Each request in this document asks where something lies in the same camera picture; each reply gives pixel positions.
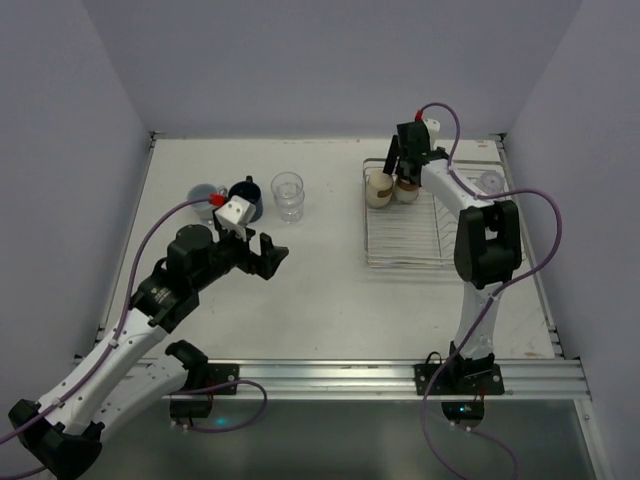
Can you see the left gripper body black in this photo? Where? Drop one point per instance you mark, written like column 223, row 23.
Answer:
column 245, row 253

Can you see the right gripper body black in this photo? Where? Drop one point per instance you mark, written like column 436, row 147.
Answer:
column 406, row 163

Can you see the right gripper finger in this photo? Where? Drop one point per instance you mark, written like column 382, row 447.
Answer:
column 392, row 156
column 408, row 172

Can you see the cream brown ceramic cup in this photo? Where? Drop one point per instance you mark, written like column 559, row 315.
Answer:
column 405, row 191

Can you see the dark blue mug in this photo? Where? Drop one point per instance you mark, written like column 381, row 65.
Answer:
column 249, row 190

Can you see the light blue mug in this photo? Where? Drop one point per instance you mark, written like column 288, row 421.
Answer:
column 200, row 195

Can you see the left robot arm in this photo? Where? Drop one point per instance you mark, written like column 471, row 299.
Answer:
column 66, row 427

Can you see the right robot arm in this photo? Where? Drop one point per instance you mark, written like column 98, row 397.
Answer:
column 487, row 249

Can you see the left controller box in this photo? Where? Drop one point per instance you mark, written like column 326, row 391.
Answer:
column 187, row 411

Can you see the controller box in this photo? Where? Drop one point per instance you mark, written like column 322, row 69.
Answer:
column 187, row 411
column 467, row 414

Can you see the right controller box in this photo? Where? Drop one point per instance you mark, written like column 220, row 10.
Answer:
column 467, row 414

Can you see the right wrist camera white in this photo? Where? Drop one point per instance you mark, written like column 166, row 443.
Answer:
column 433, row 126

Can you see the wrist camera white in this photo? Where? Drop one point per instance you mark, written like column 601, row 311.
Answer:
column 234, row 216
column 433, row 126

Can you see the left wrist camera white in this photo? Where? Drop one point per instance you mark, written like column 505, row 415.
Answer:
column 234, row 216

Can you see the wire dish rack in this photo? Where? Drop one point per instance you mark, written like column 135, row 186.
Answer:
column 415, row 236

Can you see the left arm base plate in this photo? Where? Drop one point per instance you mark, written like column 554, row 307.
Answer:
column 215, row 377

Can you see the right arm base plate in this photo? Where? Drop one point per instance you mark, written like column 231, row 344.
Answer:
column 461, row 377

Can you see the aluminium mounting rail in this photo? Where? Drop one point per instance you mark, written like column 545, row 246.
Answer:
column 342, row 380

